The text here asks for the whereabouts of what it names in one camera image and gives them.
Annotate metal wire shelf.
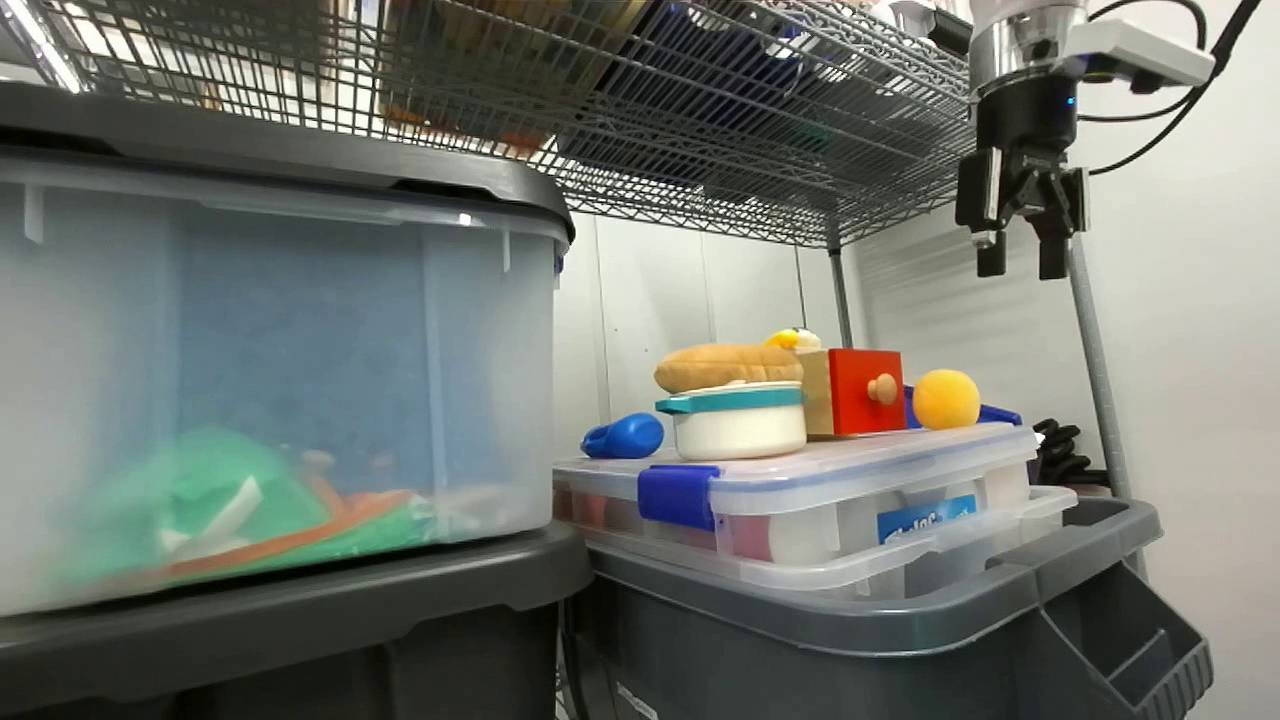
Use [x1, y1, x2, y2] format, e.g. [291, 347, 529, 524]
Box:
[0, 0, 1073, 253]

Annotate clear plastic tray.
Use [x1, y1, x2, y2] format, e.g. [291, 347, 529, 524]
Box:
[582, 481, 1082, 605]

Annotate grey metal shelf pole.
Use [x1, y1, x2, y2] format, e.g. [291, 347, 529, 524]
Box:
[824, 236, 858, 352]
[1059, 229, 1138, 503]

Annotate red wooden drawer box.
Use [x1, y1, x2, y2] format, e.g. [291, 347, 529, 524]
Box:
[796, 345, 911, 445]

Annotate toy bread loaf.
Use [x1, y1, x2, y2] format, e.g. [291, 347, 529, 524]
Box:
[652, 341, 807, 401]

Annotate blue plastic toy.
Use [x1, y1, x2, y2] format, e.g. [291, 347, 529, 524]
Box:
[580, 407, 667, 463]

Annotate grey tote with lid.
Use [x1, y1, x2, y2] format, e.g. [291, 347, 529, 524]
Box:
[566, 491, 1219, 720]

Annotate dark blue item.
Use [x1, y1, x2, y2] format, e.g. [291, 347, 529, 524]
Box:
[604, 2, 854, 140]

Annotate yellow rubber duck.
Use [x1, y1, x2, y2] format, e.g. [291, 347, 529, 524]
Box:
[766, 324, 826, 358]

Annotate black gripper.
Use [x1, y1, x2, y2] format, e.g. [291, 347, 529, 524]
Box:
[953, 74, 1090, 284]

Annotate dark grey storage tote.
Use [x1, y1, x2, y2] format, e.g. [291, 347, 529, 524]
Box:
[0, 524, 595, 720]

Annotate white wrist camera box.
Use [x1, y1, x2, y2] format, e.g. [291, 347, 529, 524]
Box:
[1054, 12, 1219, 96]

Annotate white bowl teal rim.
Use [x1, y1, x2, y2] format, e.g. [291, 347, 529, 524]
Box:
[652, 379, 811, 463]

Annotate clear container blue clips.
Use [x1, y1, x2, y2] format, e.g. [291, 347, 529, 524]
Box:
[549, 419, 1042, 571]

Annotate black cable bundle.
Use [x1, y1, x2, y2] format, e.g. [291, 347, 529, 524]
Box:
[1026, 414, 1116, 495]

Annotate green cloth item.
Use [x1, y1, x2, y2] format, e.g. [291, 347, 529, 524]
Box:
[56, 423, 433, 582]

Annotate large clear bin grey lid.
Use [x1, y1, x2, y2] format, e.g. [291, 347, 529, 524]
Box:
[0, 81, 580, 620]

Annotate brown box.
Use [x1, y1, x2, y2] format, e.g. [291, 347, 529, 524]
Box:
[381, 0, 660, 130]

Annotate orange strip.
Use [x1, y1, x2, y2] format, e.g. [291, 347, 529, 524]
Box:
[197, 482, 422, 564]

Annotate orange round plushy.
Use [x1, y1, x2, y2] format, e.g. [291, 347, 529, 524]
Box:
[911, 366, 982, 433]

